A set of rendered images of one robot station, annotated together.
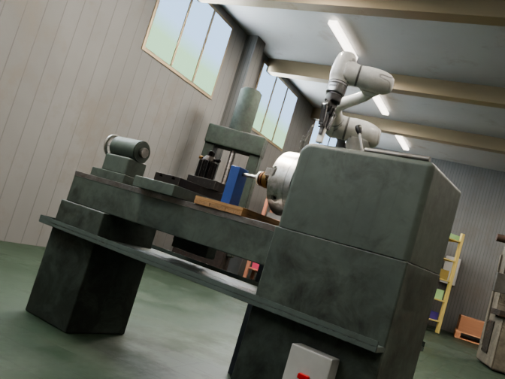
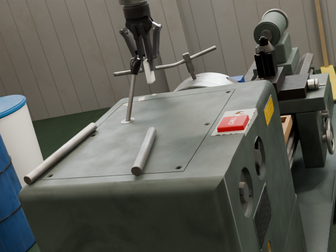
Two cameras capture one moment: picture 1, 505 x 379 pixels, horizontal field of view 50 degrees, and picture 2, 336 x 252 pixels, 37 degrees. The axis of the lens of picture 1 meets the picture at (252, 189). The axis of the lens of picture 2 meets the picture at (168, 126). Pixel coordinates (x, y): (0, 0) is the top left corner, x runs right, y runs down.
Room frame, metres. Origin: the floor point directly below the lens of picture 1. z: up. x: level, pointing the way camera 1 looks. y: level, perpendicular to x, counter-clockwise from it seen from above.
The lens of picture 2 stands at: (2.19, -1.69, 1.68)
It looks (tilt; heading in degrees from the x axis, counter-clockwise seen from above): 20 degrees down; 80
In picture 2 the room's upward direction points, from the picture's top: 15 degrees counter-clockwise
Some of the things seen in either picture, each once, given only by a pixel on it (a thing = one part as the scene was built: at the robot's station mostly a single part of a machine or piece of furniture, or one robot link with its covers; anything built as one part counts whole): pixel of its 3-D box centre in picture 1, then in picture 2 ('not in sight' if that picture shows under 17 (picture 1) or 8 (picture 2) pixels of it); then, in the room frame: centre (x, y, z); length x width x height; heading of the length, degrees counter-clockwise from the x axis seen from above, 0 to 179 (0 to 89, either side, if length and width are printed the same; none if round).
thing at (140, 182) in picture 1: (185, 196); (266, 97); (3.00, 0.35, 0.90); 0.53 x 0.30 x 0.06; 145
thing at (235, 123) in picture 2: not in sight; (233, 124); (2.51, -0.68, 1.26); 0.06 x 0.06 x 0.02; 55
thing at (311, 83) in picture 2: not in sight; (316, 83); (3.16, 0.17, 0.95); 0.07 x 0.04 x 0.04; 145
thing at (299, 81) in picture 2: (192, 188); (257, 91); (2.96, 0.32, 0.95); 0.43 x 0.18 x 0.04; 145
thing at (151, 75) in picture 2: not in sight; (150, 71); (2.43, -0.23, 1.32); 0.03 x 0.01 x 0.07; 55
